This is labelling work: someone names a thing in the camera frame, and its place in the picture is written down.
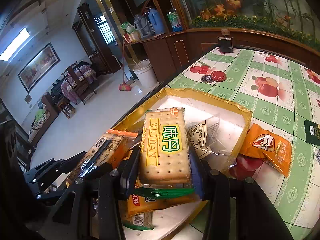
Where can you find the yellow-rimmed white foam tray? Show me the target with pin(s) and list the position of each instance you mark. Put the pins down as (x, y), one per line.
(198, 106)

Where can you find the orange cracker pack with barcode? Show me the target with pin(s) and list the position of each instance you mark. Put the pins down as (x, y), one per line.
(111, 148)

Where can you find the clear bag with calligraphy label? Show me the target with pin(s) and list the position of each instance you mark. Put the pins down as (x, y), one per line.
(203, 136)

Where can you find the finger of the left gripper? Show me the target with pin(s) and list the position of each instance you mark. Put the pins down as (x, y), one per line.
(94, 171)
(66, 166)

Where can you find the blue thermos jug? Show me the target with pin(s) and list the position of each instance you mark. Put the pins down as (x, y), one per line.
(156, 21)

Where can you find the red broom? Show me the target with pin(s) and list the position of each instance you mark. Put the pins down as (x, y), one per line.
(124, 86)

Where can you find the grey thermos jug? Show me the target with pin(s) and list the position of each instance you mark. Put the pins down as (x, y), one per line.
(141, 25)

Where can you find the orange snack packet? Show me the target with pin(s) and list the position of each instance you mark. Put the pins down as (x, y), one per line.
(139, 222)

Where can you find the flower display glass case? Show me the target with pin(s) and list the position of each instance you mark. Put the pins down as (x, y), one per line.
(294, 19)

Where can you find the framed wall painting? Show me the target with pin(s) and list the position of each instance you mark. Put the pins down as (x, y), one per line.
(38, 66)

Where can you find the Weidan soda cracker pack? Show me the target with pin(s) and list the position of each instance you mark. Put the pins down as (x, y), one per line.
(164, 166)

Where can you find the wooden chair with cloth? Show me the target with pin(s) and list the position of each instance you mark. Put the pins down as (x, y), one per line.
(80, 82)

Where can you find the green plaid fruit tablecloth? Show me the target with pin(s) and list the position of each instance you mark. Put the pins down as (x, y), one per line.
(281, 94)

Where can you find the small orange chip bag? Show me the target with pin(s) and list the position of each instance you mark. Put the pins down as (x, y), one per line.
(260, 144)

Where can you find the white plastic bucket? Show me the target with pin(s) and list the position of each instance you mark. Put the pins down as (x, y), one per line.
(145, 73)

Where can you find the large yellow biscuit pack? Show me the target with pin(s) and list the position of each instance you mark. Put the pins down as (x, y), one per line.
(139, 198)

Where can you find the dark ink bottle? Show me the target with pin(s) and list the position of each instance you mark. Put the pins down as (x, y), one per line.
(225, 41)

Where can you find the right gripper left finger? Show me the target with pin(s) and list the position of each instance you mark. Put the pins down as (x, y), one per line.
(130, 173)

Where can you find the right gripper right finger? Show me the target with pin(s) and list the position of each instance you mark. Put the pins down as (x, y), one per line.
(199, 172)

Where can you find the dark green snack packet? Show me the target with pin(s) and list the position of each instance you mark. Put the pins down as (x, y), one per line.
(312, 132)

